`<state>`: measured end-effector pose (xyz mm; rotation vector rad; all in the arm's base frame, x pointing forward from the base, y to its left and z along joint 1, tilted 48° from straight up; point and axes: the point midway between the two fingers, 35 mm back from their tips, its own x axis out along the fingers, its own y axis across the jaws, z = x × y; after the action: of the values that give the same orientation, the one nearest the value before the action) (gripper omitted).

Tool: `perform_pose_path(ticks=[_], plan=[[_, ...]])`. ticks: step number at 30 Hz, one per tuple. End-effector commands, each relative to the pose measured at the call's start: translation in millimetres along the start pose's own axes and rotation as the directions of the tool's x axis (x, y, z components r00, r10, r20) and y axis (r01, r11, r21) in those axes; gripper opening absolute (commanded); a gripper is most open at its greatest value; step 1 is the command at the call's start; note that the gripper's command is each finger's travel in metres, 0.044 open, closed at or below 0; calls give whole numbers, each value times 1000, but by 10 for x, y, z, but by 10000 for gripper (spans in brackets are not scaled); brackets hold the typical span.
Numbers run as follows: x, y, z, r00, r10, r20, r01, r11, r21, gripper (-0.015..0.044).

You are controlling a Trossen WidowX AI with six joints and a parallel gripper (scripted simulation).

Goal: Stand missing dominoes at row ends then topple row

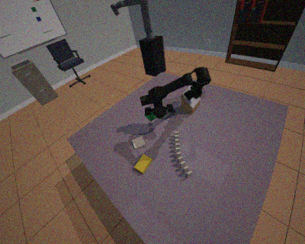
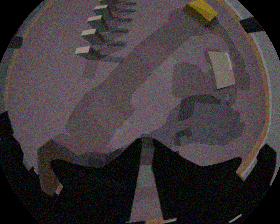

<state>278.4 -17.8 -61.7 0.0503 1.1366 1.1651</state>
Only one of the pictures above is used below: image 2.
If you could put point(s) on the yellow rectangular block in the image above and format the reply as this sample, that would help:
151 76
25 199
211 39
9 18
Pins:
201 10

